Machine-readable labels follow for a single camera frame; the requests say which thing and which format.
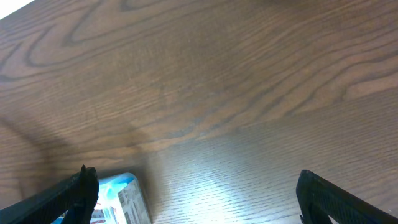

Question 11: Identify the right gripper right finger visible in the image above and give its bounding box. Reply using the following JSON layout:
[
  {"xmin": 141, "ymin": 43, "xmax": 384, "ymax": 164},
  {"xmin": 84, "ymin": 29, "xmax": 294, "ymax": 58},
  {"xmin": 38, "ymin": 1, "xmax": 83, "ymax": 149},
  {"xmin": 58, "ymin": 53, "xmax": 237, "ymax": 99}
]
[{"xmin": 296, "ymin": 170, "xmax": 397, "ymax": 224}]

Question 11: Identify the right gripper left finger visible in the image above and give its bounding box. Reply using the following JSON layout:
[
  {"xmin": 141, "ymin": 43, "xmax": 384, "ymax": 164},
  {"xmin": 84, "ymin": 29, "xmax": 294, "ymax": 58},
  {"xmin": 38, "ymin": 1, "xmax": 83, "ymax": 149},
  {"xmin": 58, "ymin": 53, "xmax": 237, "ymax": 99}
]
[{"xmin": 1, "ymin": 166, "xmax": 99, "ymax": 224}]

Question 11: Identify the blue Kool Fever box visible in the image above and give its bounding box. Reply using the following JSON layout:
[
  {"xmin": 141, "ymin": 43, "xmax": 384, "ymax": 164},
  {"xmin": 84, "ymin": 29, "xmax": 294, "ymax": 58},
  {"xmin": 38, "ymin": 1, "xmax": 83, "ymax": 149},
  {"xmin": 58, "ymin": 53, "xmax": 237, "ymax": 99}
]
[{"xmin": 51, "ymin": 172, "xmax": 152, "ymax": 224}]

